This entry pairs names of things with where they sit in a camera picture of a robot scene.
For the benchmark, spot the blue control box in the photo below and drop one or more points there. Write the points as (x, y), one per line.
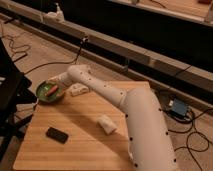
(178, 108)

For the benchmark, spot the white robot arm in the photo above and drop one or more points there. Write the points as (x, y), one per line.
(150, 145)

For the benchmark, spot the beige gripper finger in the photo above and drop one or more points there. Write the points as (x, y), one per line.
(53, 90)

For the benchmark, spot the green ceramic bowl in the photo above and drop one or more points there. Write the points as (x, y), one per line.
(48, 93)

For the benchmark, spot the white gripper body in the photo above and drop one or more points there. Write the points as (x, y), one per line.
(61, 80)

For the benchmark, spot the black smartphone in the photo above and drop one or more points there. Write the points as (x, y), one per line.
(56, 135)

